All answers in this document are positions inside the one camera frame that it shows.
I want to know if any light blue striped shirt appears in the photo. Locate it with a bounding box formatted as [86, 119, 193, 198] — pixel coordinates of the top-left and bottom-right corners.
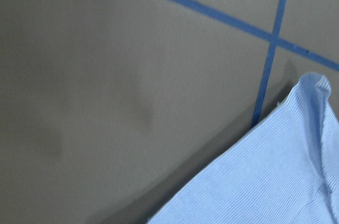
[149, 73, 338, 223]

